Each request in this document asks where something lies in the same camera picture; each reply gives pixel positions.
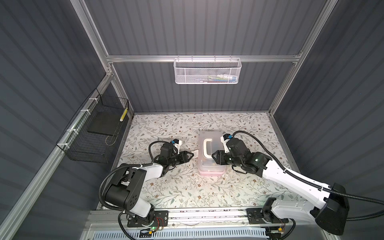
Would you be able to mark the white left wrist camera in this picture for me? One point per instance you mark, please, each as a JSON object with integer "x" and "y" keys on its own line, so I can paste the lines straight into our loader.
{"x": 177, "y": 143}

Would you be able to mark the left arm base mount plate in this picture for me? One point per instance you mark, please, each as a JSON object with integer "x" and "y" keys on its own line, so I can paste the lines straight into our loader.
{"x": 154, "y": 218}

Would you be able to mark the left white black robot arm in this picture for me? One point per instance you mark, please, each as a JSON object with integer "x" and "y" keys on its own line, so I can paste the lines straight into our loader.
{"x": 121, "y": 188}

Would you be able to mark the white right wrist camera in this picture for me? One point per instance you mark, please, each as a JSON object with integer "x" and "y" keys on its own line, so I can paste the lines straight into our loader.
{"x": 224, "y": 139}

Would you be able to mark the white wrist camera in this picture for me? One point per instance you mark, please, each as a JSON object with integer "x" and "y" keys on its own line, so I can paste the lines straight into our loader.
{"x": 177, "y": 143}
{"x": 224, "y": 139}

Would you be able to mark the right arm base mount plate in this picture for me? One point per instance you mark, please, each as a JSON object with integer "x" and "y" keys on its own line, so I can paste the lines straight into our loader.
{"x": 258, "y": 216}

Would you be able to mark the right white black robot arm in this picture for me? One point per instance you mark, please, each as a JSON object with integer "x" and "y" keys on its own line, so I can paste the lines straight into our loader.
{"x": 324, "y": 205}

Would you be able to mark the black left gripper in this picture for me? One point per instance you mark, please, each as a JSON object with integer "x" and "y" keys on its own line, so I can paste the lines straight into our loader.
{"x": 183, "y": 155}

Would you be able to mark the black wire basket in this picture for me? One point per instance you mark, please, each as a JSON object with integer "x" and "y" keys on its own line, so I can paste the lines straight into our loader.
{"x": 80, "y": 145}

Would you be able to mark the white wire mesh basket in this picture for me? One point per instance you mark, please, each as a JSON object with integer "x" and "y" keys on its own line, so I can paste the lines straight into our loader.
{"x": 207, "y": 71}

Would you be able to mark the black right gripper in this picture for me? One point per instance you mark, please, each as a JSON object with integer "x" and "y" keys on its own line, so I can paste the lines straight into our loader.
{"x": 219, "y": 157}

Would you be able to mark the black pad in basket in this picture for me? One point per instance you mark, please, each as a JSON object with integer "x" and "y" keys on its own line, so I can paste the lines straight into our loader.
{"x": 105, "y": 124}

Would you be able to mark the pink plastic tool box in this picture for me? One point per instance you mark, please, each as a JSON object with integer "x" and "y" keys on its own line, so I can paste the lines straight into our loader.
{"x": 209, "y": 142}

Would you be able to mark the yellow tube in basket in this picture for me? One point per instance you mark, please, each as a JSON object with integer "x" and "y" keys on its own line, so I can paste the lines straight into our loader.
{"x": 123, "y": 114}

